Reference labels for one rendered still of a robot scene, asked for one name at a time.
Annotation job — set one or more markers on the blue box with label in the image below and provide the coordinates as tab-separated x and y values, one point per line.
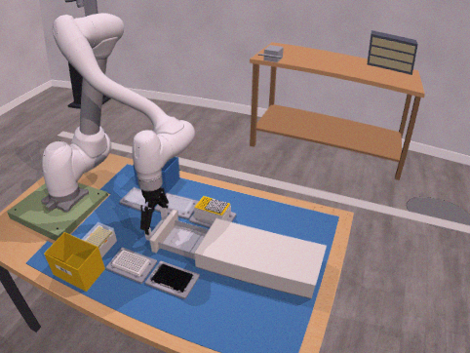
170	174

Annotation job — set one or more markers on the yellow open-top bin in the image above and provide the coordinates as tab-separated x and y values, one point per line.
73	251

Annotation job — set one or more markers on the blue bench mat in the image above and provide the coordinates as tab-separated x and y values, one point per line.
220	313

